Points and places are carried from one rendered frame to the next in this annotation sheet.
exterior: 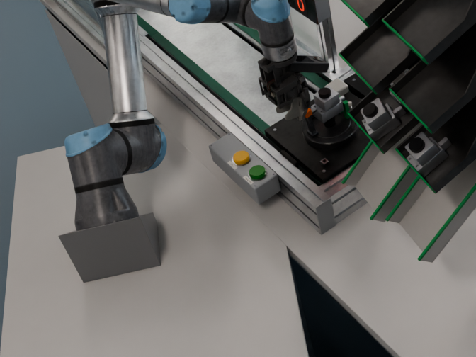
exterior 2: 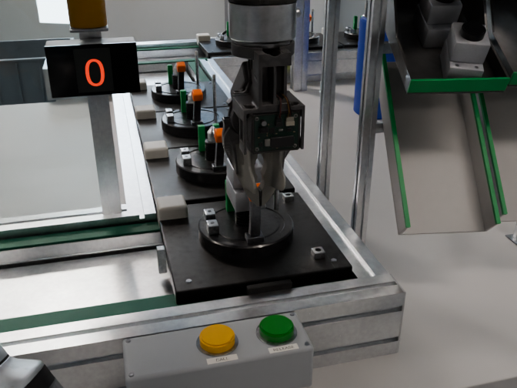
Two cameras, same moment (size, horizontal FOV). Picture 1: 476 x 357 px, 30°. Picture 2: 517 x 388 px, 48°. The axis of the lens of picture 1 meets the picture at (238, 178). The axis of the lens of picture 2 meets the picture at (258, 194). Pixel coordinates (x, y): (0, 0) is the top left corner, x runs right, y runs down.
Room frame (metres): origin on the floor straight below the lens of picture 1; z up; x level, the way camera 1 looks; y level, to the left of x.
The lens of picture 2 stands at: (1.45, 0.49, 1.40)
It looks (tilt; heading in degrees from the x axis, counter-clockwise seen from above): 26 degrees down; 278
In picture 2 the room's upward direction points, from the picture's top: straight up
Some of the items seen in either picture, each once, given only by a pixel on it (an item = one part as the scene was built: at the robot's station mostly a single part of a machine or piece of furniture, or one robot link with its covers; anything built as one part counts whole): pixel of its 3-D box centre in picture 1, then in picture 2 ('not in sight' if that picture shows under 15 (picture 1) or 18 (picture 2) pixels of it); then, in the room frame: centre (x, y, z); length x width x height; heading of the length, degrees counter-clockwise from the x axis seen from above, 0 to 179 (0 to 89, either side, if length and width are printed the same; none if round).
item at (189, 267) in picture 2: (331, 131); (245, 239); (1.57, -0.25, 0.96); 0.24 x 0.24 x 0.02; 22
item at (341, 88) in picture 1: (337, 91); (171, 212); (1.70, -0.31, 0.97); 0.05 x 0.05 x 0.04; 22
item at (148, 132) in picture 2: not in sight; (192, 107); (1.76, -0.72, 1.01); 0.24 x 0.24 x 0.13; 22
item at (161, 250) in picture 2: not in sight; (161, 259); (1.69, -0.21, 0.95); 0.01 x 0.01 x 0.04; 22
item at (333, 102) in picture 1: (329, 100); (243, 176); (1.58, -0.26, 1.06); 0.08 x 0.04 x 0.07; 112
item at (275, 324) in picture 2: (257, 173); (276, 331); (1.51, -0.05, 0.96); 0.04 x 0.04 x 0.02
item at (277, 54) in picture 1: (279, 45); (265, 22); (1.54, -0.17, 1.29); 0.08 x 0.08 x 0.05
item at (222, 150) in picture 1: (244, 167); (218, 362); (1.57, -0.02, 0.93); 0.21 x 0.07 x 0.06; 22
